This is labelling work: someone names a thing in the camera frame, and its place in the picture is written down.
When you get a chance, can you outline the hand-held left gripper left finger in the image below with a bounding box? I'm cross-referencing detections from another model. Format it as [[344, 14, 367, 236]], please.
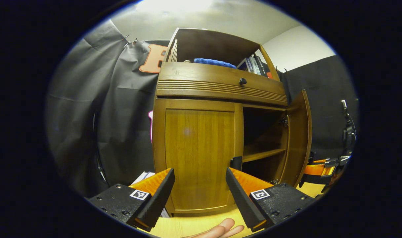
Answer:
[[88, 168, 176, 232]]

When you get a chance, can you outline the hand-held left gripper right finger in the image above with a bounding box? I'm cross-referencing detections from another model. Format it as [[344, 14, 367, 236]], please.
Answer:
[[225, 167, 315, 232]]

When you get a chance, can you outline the wooden cabinet door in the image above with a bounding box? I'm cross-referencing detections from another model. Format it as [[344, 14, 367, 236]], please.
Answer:
[[280, 90, 313, 188], [154, 99, 244, 214]]

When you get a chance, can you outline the wooden double-door shoe cabinet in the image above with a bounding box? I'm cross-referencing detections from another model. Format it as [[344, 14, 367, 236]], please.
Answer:
[[152, 27, 313, 215]]

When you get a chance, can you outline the wooden inner cabinet shelf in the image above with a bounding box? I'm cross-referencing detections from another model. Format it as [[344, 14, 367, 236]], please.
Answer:
[[242, 147, 287, 163]]

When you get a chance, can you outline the wooden cabinet drawer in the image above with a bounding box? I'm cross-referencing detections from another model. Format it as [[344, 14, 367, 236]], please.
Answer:
[[158, 62, 286, 96]]

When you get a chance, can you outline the wooden slatted rack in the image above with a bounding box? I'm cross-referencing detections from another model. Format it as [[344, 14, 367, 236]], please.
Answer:
[[168, 38, 179, 63]]

